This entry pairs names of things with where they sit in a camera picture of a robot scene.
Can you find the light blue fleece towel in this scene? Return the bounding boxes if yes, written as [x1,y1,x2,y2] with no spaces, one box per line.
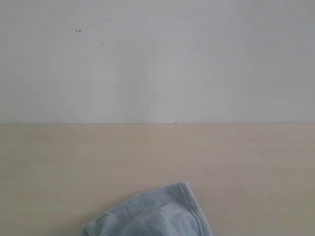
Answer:
[82,181,213,236]

